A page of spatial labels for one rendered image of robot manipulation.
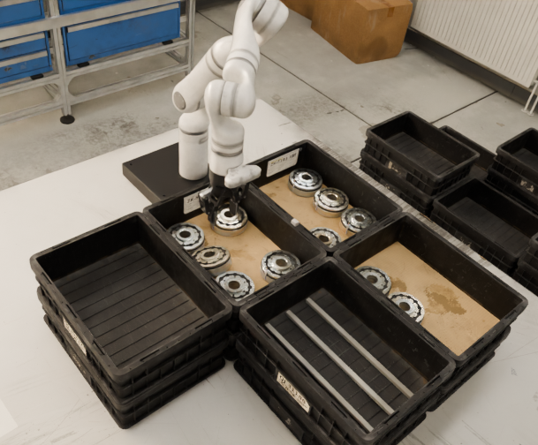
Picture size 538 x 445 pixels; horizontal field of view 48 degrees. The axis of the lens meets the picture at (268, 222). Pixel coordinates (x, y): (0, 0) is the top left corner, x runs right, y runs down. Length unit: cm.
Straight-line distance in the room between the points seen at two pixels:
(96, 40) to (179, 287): 216
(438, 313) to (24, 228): 119
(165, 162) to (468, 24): 292
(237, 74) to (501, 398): 103
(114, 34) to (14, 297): 208
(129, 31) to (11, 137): 86
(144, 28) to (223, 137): 237
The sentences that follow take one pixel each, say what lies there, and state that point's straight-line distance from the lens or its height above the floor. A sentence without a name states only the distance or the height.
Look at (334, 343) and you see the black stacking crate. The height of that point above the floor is 83.
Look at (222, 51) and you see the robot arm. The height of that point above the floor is 125.
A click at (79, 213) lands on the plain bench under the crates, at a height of 70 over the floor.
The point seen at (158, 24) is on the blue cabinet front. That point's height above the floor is 44.
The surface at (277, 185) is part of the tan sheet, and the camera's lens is 183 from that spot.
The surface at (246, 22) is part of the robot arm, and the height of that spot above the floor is 140.
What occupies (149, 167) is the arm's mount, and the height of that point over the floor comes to 75.
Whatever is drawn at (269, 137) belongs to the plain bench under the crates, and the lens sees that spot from 226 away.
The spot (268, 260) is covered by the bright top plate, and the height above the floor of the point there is 86.
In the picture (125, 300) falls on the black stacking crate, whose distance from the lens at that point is 149.
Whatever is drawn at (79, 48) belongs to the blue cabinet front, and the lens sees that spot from 343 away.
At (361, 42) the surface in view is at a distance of 436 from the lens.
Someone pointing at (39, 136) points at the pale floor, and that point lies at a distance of 349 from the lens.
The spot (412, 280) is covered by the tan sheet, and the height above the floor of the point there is 83.
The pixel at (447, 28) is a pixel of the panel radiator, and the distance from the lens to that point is 457.
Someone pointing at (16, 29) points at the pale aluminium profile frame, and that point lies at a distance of 320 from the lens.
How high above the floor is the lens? 198
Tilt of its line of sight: 42 degrees down
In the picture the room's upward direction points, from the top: 9 degrees clockwise
